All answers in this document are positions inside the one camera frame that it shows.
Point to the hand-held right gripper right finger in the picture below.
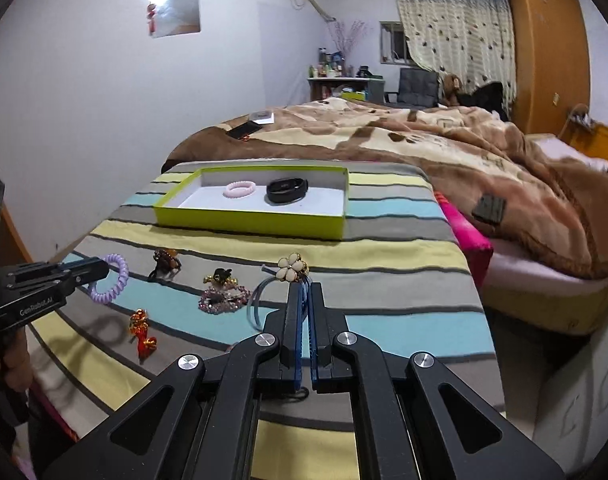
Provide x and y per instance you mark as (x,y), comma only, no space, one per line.
(315,320)

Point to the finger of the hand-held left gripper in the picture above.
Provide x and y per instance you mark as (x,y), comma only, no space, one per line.
(59,272)

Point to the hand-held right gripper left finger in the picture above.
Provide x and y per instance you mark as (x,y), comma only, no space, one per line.
(297,320)

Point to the pink rhinestone bow hair clip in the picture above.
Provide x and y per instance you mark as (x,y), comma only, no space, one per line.
(224,297)

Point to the gold black hair clip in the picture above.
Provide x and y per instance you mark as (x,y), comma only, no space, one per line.
(220,276)

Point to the red orange hair clip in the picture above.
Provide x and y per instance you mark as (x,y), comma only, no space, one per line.
(144,332)

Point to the brown claw hair clip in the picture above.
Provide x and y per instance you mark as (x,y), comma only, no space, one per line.
(165,262)

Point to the green cardboard box tray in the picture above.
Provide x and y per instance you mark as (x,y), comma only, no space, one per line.
(244,222)

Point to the black wristband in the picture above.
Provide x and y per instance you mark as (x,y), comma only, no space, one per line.
(286,191)

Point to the wooden furniture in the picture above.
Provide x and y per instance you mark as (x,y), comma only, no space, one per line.
(16,230)

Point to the striped blanket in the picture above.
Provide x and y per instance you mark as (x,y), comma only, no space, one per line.
(383,280)

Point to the brown plush blanket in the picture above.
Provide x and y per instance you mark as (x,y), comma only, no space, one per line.
(408,150)

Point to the black smartphone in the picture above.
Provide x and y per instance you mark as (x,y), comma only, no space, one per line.
(244,130)

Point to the small white box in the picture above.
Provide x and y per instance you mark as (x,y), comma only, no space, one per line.
(262,117)

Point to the black rectangular object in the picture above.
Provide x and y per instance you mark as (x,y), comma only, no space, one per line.
(489,210)

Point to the small green box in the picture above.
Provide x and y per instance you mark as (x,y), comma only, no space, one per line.
(353,95)

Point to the white desk shelf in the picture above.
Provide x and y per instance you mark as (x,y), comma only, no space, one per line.
(334,87)

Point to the black chair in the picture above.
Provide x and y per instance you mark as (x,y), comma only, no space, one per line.
(416,87)

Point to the group of bottles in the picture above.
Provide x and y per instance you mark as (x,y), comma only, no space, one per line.
(329,66)

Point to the brown teddy bear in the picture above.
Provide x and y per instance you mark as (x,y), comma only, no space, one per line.
(451,89)

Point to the red hanging ornament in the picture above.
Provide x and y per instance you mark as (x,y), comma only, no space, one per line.
(151,17)

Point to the white cabinet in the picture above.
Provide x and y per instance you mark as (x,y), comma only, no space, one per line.
(583,390)

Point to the black clothing pile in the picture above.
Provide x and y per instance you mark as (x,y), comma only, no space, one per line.
(488,100)

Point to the purple flower branches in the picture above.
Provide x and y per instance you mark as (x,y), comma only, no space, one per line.
(348,35)

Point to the window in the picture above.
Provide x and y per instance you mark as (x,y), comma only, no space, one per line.
(391,42)

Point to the patterned curtain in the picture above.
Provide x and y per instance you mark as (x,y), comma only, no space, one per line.
(453,25)

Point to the wooden wardrobe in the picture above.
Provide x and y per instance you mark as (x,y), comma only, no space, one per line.
(548,50)

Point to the wall mirror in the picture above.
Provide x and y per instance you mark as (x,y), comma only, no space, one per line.
(181,12)

